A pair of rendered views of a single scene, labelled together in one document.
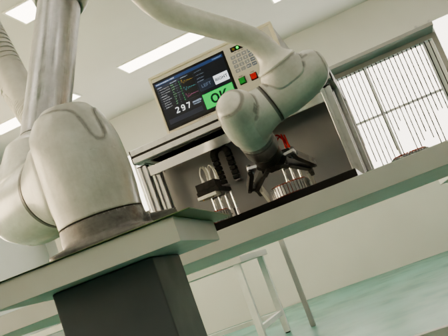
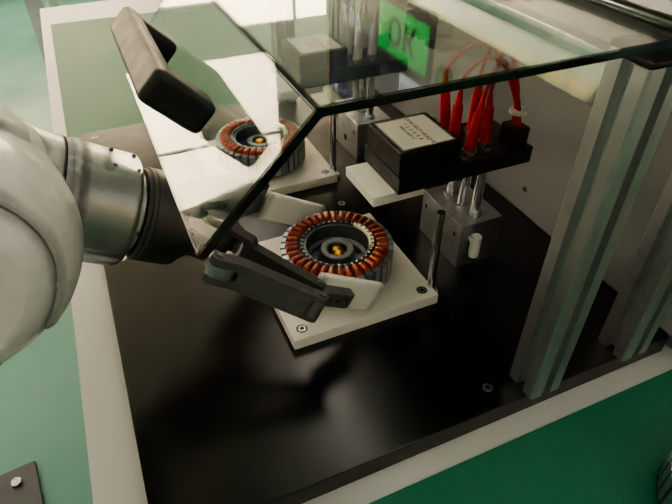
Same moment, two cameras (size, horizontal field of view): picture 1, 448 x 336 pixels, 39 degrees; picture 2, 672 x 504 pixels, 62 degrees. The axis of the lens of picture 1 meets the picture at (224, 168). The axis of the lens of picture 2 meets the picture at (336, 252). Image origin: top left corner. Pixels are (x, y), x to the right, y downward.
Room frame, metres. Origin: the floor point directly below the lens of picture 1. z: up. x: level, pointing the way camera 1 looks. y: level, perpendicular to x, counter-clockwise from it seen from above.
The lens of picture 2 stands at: (1.48, -0.49, 1.16)
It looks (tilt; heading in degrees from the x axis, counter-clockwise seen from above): 39 degrees down; 52
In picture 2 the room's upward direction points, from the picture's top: straight up
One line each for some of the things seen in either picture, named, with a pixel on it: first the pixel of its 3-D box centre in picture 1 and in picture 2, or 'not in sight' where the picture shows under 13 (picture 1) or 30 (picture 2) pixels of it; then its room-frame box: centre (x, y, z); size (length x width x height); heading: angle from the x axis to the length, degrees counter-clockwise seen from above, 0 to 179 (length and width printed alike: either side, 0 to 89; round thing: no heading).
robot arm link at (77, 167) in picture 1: (79, 164); not in sight; (1.11, 0.24, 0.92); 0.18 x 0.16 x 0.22; 46
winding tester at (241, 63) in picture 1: (235, 91); not in sight; (2.09, -0.13, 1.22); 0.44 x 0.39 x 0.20; 76
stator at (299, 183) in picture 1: (290, 189); (336, 254); (1.75, -0.15, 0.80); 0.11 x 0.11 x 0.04
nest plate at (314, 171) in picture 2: not in sight; (263, 162); (1.81, 0.08, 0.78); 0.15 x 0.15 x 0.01; 76
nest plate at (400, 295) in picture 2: not in sight; (337, 272); (1.75, -0.15, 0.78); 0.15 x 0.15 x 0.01; 76
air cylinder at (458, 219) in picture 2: not in sight; (458, 222); (1.89, -0.19, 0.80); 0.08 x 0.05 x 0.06; 76
